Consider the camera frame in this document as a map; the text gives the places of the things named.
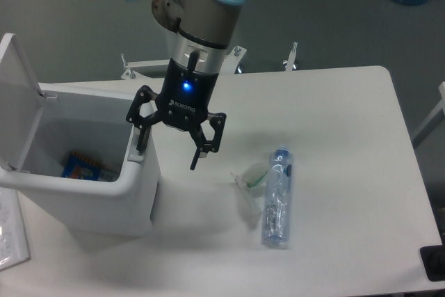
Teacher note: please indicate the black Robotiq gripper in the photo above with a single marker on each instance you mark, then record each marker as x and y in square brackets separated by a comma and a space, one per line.
[182, 104]

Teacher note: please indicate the white push-lid trash can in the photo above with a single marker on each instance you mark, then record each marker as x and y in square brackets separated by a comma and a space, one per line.
[41, 124]

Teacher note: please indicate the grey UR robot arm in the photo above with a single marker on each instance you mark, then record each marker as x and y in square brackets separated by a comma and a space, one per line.
[203, 34]

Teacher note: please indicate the crumpled clear plastic wrapper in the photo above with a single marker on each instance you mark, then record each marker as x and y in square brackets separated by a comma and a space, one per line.
[250, 186]

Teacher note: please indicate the blue snack packet in bin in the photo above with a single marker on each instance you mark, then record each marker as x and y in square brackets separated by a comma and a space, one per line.
[79, 166]

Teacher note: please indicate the clear plastic water bottle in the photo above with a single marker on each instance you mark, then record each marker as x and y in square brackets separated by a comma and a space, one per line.
[275, 227]

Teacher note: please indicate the white paper notepad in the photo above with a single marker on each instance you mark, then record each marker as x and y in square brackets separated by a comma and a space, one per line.
[14, 243]

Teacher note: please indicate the black device at table edge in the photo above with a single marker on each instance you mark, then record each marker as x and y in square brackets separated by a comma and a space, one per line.
[433, 262]

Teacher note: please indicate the white base frame with bolts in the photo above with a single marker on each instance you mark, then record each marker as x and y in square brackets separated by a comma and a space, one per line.
[230, 65]

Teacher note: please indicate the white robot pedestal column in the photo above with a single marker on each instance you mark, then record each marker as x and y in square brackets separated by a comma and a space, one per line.
[168, 15]

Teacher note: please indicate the white frame at right edge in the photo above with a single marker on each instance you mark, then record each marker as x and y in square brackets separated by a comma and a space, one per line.
[430, 122]

